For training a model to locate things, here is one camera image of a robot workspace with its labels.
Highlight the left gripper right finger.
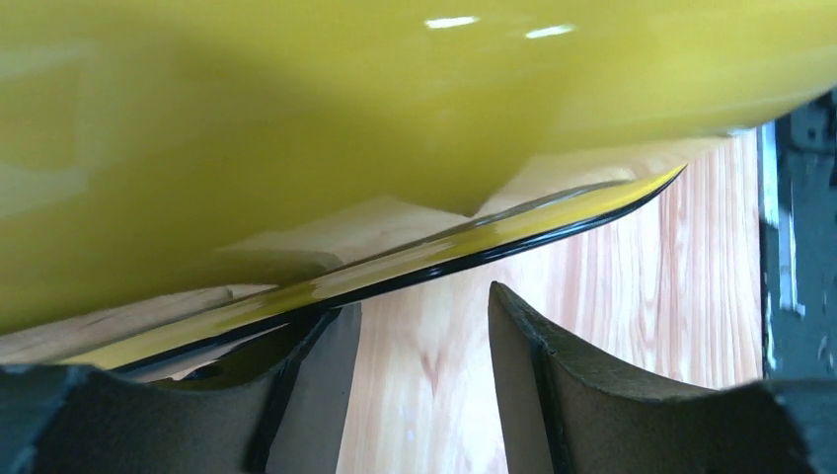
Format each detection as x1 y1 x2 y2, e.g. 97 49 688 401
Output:
488 282 836 473

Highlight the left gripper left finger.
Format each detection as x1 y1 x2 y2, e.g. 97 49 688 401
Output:
1 311 342 473

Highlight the yellow Pikachu suitcase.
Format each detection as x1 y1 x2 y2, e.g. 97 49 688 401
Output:
1 1 836 368

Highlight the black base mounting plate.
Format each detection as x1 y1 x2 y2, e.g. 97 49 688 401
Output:
757 90 836 378

